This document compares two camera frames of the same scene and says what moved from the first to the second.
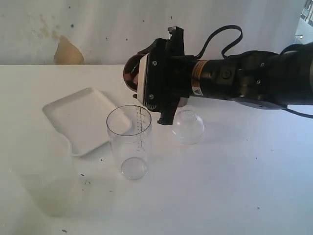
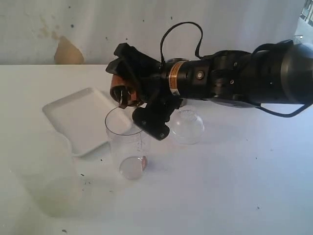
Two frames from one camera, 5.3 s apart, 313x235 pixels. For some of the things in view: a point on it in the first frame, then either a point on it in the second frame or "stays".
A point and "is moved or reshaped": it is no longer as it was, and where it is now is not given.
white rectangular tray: x=81 y=118 stays
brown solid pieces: x=131 y=80 is moved or reshaped
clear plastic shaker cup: x=129 y=129 stays
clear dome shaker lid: x=188 y=127 stays
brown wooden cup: x=131 y=72 is moved or reshaped
